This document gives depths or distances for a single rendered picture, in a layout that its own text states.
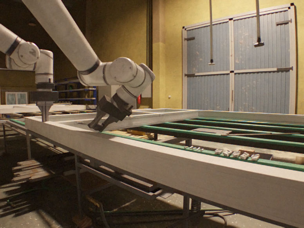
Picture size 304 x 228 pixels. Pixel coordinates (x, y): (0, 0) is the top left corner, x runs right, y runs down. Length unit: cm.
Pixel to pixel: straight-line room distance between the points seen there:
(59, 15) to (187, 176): 53
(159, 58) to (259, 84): 412
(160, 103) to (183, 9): 404
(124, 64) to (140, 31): 950
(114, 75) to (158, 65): 780
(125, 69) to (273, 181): 52
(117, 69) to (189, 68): 733
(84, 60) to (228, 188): 56
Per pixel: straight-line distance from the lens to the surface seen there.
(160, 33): 877
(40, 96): 105
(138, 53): 997
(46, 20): 62
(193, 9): 863
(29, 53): 88
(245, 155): 66
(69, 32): 64
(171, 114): 159
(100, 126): 87
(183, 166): 39
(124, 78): 66
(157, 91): 837
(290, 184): 33
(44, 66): 105
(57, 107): 339
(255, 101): 696
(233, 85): 713
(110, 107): 82
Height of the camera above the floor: 105
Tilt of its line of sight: 4 degrees down
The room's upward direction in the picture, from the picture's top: straight up
